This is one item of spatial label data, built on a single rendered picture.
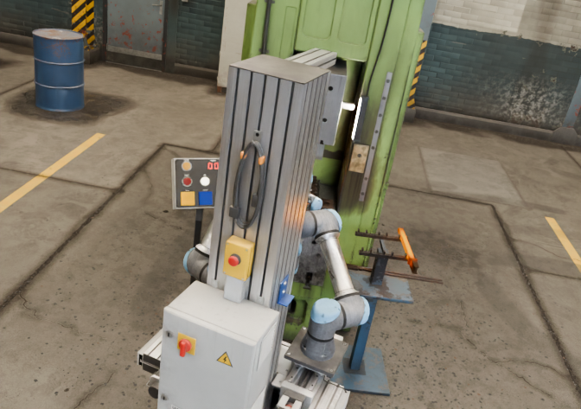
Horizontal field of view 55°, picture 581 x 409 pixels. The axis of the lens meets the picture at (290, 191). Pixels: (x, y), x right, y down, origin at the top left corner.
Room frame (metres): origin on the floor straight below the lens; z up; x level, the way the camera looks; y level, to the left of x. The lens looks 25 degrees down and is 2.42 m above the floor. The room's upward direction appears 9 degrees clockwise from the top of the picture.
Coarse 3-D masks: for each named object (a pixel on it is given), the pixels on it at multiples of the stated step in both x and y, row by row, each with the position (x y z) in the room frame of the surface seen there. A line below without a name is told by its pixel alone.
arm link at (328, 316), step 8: (320, 304) 1.93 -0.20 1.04; (328, 304) 1.93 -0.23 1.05; (336, 304) 1.94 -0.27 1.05; (312, 312) 1.91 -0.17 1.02; (320, 312) 1.89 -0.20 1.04; (328, 312) 1.89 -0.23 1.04; (336, 312) 1.89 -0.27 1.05; (344, 312) 1.93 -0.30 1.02; (312, 320) 1.89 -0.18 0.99; (320, 320) 1.87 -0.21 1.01; (328, 320) 1.87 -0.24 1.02; (336, 320) 1.89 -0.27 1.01; (344, 320) 1.91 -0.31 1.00; (312, 328) 1.89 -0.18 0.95; (320, 328) 1.87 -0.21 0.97; (328, 328) 1.87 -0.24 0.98; (336, 328) 1.89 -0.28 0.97; (320, 336) 1.87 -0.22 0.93; (328, 336) 1.87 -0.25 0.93
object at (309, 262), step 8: (320, 184) 3.45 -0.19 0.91; (320, 192) 3.33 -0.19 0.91; (328, 192) 3.35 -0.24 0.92; (304, 240) 2.93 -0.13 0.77; (312, 240) 2.93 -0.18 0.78; (304, 248) 2.93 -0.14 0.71; (312, 248) 2.93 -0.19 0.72; (320, 248) 2.93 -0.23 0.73; (304, 256) 2.93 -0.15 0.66; (312, 256) 2.93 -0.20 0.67; (320, 256) 2.93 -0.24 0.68; (304, 264) 2.93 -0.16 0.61; (312, 264) 2.93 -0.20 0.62; (320, 264) 2.93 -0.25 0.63; (304, 272) 2.93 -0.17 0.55; (312, 272) 2.93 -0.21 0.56; (320, 272) 2.93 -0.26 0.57; (296, 280) 2.93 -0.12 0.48; (304, 280) 2.93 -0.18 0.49; (312, 280) 2.93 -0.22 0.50; (320, 280) 2.93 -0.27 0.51
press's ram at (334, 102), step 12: (336, 60) 3.37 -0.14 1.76; (336, 72) 3.04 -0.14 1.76; (336, 84) 2.99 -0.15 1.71; (336, 96) 2.99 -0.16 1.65; (324, 108) 2.99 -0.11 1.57; (336, 108) 2.99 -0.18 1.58; (348, 108) 3.18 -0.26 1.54; (324, 120) 2.99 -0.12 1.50; (336, 120) 2.99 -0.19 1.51; (324, 132) 2.99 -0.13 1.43
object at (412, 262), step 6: (402, 228) 2.97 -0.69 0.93; (402, 234) 2.89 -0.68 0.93; (402, 240) 2.83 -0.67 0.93; (408, 246) 2.76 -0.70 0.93; (408, 252) 2.69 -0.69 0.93; (408, 258) 2.65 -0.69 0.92; (414, 258) 2.64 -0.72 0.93; (408, 264) 2.61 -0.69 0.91; (414, 264) 2.56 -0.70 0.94; (414, 270) 2.54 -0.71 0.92
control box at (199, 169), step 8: (176, 160) 2.83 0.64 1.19; (184, 160) 2.85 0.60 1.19; (192, 160) 2.87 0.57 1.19; (200, 160) 2.88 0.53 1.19; (208, 160) 2.90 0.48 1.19; (216, 160) 2.92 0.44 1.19; (176, 168) 2.81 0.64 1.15; (192, 168) 2.85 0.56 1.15; (200, 168) 2.86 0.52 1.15; (216, 168) 2.90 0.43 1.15; (176, 176) 2.79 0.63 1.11; (184, 176) 2.81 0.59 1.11; (192, 176) 2.82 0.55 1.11; (200, 176) 2.84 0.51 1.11; (208, 176) 2.86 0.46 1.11; (216, 176) 2.88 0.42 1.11; (176, 184) 2.77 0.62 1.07; (184, 184) 2.78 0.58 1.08; (192, 184) 2.80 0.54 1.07; (200, 184) 2.82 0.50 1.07; (208, 184) 2.84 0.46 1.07; (216, 184) 2.86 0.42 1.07; (176, 192) 2.75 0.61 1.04; (176, 200) 2.73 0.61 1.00; (176, 208) 2.71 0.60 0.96; (184, 208) 2.73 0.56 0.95; (192, 208) 2.79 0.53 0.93
